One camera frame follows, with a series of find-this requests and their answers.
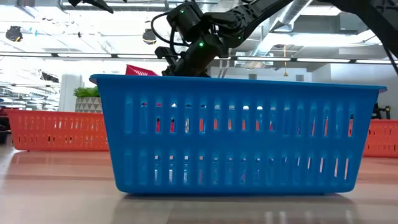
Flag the yellow hanging cord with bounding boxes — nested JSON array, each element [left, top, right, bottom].
[[282, 45, 289, 77]]

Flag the green potted plant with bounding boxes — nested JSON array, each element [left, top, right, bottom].
[[73, 86, 101, 98]]

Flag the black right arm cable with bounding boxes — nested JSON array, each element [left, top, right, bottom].
[[150, 11, 187, 48]]

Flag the triangle patterned planter pot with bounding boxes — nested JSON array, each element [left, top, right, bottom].
[[75, 96, 103, 114]]

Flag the slanted silver ceiling duct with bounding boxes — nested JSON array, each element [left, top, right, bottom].
[[248, 0, 315, 58]]

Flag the white room pillar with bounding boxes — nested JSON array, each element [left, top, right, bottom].
[[58, 73, 84, 112]]

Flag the black ceiling cable reel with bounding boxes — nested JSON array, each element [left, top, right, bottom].
[[142, 28, 157, 45], [5, 26, 24, 42]]

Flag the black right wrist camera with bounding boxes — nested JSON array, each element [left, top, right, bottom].
[[154, 45, 180, 68]]

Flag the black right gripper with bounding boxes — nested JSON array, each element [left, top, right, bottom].
[[162, 34, 230, 77]]

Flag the large blue slotted plastic basket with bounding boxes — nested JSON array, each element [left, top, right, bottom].
[[89, 73, 388, 196]]

